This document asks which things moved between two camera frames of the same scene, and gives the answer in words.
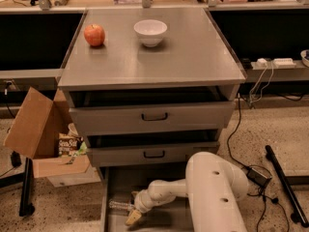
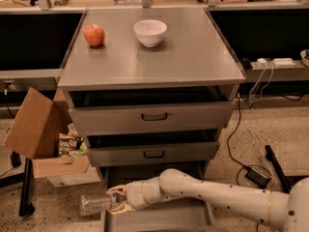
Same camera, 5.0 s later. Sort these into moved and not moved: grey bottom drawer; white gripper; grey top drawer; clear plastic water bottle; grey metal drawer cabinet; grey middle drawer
Moved: white gripper; clear plastic water bottle
Not moved: grey metal drawer cabinet; grey top drawer; grey middle drawer; grey bottom drawer
